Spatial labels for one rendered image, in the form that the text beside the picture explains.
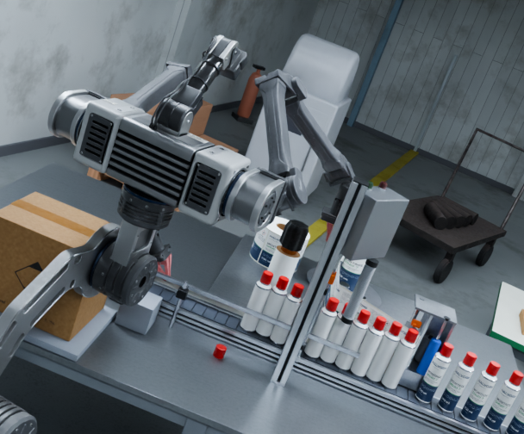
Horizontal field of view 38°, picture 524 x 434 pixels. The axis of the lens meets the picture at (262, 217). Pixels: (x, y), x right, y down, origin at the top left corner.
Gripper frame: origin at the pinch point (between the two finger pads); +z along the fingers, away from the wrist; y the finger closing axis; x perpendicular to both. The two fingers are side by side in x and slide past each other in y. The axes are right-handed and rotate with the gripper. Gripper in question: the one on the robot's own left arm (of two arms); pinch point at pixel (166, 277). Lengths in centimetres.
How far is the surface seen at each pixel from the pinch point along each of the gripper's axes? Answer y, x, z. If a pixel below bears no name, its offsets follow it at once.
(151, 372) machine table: -37.2, -1.2, 14.3
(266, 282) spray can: -2.2, -31.2, 9.9
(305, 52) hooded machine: 427, -6, -30
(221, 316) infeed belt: 0.1, -12.6, 17.6
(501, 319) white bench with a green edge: 116, -95, 97
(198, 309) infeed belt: -1.5, -6.7, 12.8
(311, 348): -4, -38, 34
